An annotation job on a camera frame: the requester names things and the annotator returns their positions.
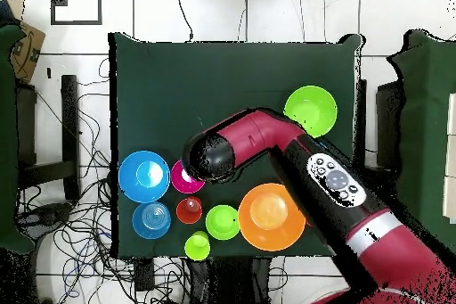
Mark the small green bowl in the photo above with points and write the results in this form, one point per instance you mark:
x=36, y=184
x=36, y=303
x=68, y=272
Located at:
x=222, y=222

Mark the large yellow bowl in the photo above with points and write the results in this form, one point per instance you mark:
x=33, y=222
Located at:
x=263, y=232

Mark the green cup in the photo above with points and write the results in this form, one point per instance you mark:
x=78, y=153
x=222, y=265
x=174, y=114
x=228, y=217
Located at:
x=197, y=247

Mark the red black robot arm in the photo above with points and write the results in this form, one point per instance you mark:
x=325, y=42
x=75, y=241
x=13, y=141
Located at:
x=256, y=136

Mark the small pink bowl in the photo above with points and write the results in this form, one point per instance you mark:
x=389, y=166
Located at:
x=180, y=182

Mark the dark green table cloth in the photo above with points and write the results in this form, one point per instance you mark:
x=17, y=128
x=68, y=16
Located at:
x=213, y=86

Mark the orange cup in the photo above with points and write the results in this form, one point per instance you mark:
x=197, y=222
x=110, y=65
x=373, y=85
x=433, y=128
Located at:
x=188, y=211

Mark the large green bowl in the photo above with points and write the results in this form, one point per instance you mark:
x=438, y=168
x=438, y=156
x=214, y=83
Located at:
x=313, y=108

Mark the large blue bowl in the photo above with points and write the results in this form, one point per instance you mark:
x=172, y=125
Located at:
x=131, y=175

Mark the small ribbed blue bowl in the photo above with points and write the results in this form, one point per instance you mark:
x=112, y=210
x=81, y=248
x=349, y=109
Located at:
x=151, y=220

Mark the black floor stand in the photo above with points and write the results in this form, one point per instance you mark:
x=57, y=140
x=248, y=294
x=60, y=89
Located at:
x=70, y=122

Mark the green cloth covered table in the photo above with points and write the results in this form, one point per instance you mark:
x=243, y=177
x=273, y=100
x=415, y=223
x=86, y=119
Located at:
x=427, y=104
x=7, y=140

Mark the cardboard box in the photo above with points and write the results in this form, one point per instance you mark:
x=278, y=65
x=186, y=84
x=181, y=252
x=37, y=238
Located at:
x=28, y=50

